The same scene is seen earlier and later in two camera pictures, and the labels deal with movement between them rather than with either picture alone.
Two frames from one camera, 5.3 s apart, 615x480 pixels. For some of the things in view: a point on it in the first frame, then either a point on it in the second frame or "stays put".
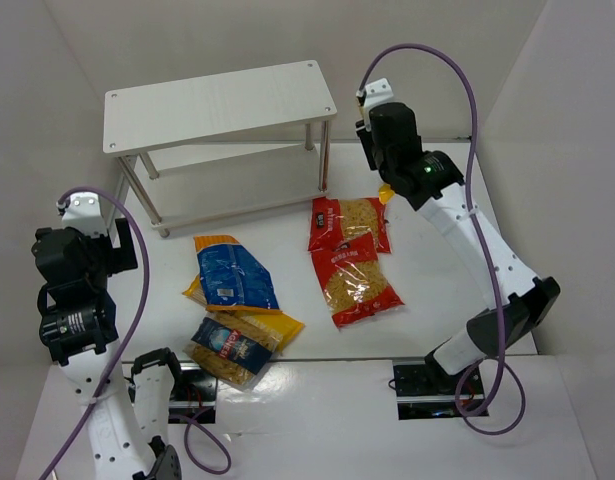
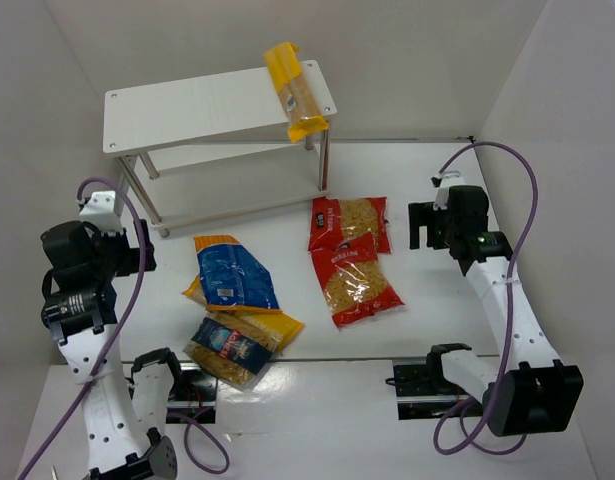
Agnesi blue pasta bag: [232, 347] stays put
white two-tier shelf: [221, 146] stays put
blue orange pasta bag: [232, 279] stays put
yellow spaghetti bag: [385, 192] → [303, 115]
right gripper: [362, 133] → [419, 225]
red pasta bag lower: [351, 280] stays put
